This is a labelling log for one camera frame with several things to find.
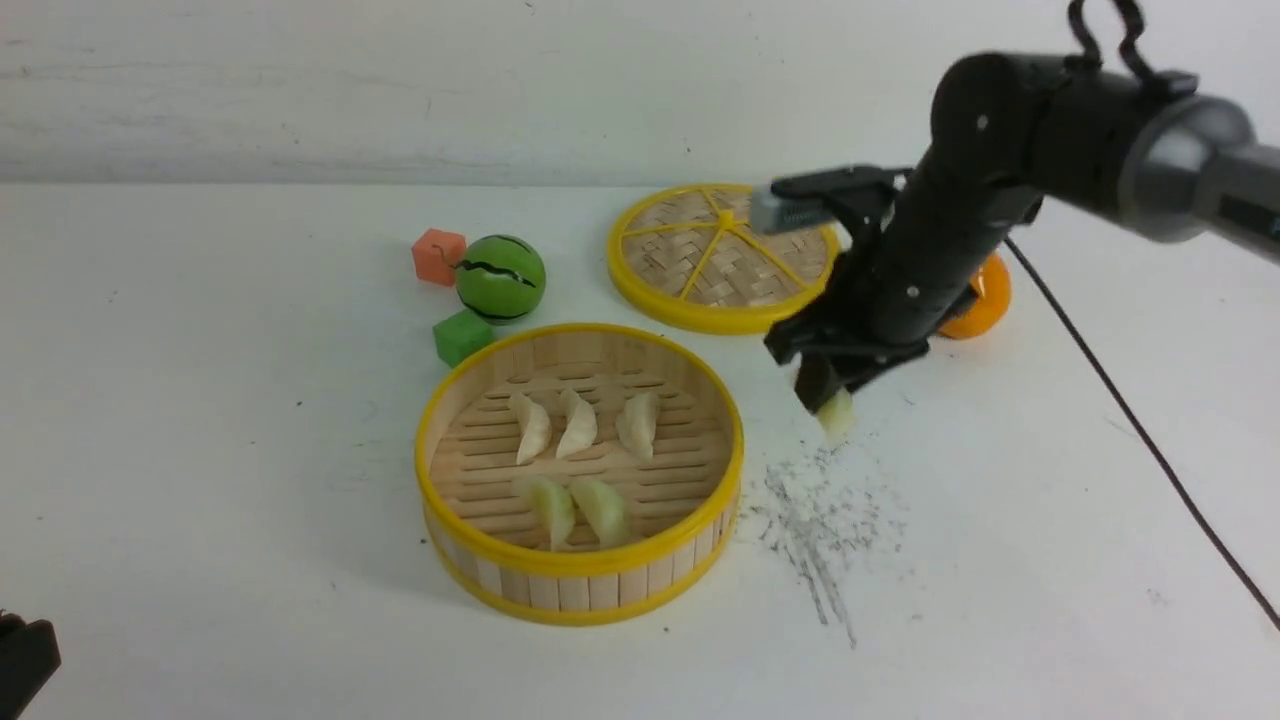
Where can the pale yellow dumpling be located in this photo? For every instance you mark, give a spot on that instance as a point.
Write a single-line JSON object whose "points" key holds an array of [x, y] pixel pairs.
{"points": [[604, 509]]}

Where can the orange foam cube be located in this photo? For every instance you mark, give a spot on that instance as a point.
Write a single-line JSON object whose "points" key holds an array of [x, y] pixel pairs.
{"points": [[436, 255]]}

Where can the green foam cube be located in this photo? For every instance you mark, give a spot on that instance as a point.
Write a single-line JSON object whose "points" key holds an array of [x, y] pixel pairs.
{"points": [[460, 336]]}

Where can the woven steamer lid yellow rim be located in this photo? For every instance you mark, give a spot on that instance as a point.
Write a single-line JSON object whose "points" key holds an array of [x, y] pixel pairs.
{"points": [[689, 257]]}

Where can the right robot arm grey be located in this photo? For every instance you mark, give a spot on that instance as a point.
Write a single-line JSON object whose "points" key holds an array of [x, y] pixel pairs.
{"points": [[1149, 154]]}

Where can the orange toy pear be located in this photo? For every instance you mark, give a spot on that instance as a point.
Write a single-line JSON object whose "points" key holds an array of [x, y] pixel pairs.
{"points": [[988, 298]]}

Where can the white dumpling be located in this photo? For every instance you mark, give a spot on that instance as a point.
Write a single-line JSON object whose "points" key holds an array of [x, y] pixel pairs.
{"points": [[636, 425], [533, 421], [580, 430]]}

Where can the pale green dumpling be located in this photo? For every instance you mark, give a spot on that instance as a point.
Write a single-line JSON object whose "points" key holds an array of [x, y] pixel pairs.
{"points": [[836, 417], [552, 505]]}

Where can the bamboo steamer tray yellow rim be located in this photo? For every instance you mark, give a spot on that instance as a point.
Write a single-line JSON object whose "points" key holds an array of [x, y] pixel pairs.
{"points": [[681, 505]]}

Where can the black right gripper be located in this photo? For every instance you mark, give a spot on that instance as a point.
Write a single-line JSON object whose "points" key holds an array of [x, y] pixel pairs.
{"points": [[1008, 131]]}

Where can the green toy watermelon ball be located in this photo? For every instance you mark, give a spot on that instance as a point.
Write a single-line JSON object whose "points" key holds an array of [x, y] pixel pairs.
{"points": [[501, 278]]}

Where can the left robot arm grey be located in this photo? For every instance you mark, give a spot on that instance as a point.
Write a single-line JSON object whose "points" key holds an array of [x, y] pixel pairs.
{"points": [[30, 655]]}

